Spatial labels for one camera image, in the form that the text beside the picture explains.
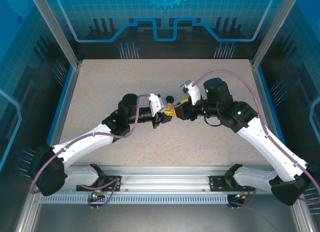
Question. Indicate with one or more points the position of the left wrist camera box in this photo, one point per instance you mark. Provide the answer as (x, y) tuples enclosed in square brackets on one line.
[(157, 104)]

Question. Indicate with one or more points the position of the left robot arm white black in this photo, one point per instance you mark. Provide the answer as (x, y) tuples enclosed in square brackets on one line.
[(82, 141)]

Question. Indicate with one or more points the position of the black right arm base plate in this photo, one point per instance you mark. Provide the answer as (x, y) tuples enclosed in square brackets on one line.
[(217, 183)]

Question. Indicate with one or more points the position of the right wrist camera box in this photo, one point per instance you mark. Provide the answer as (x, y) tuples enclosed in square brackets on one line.
[(193, 91)]

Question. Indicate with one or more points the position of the aluminium mounting rail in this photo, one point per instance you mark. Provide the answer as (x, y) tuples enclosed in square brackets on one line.
[(162, 179)]

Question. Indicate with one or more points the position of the aluminium table side rail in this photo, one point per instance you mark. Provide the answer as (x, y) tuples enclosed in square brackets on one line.
[(62, 111), (262, 91)]

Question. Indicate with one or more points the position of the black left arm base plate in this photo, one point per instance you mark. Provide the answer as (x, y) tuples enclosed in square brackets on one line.
[(112, 185)]

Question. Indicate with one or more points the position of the black earbud charging case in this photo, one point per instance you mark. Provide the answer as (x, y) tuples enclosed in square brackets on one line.
[(170, 98)]

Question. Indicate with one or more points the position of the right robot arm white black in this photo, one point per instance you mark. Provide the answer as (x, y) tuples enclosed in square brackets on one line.
[(270, 144)]

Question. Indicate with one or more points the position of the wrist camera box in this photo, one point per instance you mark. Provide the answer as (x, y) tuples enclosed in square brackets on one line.
[(193, 91), (157, 104)]

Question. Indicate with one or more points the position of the aluminium frame post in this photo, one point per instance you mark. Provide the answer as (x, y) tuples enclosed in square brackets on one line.
[(57, 34), (272, 34)]

